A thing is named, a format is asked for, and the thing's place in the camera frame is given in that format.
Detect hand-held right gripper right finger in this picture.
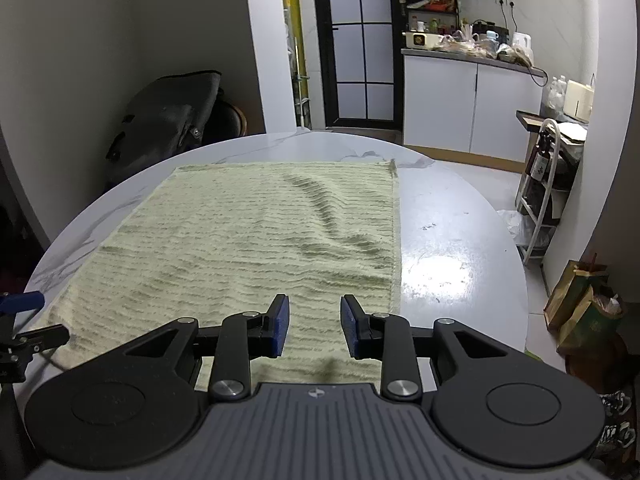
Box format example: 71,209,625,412
340,294,506,402

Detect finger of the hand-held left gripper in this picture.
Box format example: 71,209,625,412
0,291,45,317
14,326,70,357

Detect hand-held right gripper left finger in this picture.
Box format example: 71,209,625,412
125,294,291,402

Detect pale yellow ribbed towel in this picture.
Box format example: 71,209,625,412
27,160,403,396

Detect brown doormat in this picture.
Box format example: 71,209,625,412
325,127,404,144

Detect white plastic bag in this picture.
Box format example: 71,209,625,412
497,209,540,249

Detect dark wooden chair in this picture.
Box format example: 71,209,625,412
207,87,249,145

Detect brown paper bag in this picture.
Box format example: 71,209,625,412
544,259,609,332

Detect white rolling storage rack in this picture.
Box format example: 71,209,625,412
515,109,590,267

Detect dark grey bag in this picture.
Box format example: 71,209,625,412
104,71,224,183

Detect white base cabinet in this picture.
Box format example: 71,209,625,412
401,49,546,170

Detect green paper bag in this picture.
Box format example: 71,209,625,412
557,285,627,357

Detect dark glass bottle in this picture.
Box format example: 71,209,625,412
527,130,554,182

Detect black-framed glass door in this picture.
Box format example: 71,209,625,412
311,0,405,132

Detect cream cooking pot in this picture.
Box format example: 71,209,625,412
402,31,444,51

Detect cream box appliance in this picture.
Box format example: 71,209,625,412
565,80,596,122

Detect yellow pipe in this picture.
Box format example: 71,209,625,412
282,0,304,81

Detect black counter shelf rack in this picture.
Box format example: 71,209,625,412
398,0,460,34

